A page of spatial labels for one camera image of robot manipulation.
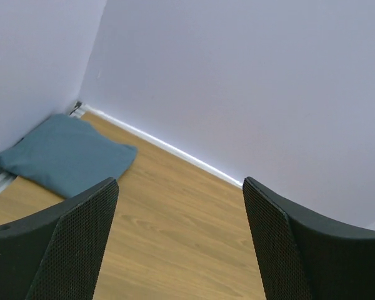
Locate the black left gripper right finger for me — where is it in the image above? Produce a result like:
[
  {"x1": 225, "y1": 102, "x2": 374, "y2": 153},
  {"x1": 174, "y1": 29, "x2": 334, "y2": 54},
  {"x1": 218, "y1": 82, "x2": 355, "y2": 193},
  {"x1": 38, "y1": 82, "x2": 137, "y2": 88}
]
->
[{"x1": 242, "y1": 177, "x2": 375, "y2": 299}]

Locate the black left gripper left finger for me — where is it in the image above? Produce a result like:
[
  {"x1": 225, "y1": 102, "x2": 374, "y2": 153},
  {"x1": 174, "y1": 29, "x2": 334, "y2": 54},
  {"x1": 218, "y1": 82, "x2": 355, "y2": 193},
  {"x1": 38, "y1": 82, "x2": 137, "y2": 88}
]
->
[{"x1": 0, "y1": 177, "x2": 119, "y2": 299}]

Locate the grey-blue t-shirt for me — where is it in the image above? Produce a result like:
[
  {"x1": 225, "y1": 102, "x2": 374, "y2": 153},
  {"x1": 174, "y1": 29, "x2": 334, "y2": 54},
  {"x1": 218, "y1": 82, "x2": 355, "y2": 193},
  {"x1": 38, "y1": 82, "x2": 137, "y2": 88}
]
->
[{"x1": 0, "y1": 114, "x2": 138, "y2": 198}]

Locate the aluminium table edge frame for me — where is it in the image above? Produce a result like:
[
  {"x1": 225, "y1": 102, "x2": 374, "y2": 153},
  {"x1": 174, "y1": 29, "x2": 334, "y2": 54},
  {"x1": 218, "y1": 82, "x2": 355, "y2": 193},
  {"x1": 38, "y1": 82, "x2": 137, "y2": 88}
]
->
[{"x1": 0, "y1": 101, "x2": 243, "y2": 194}]

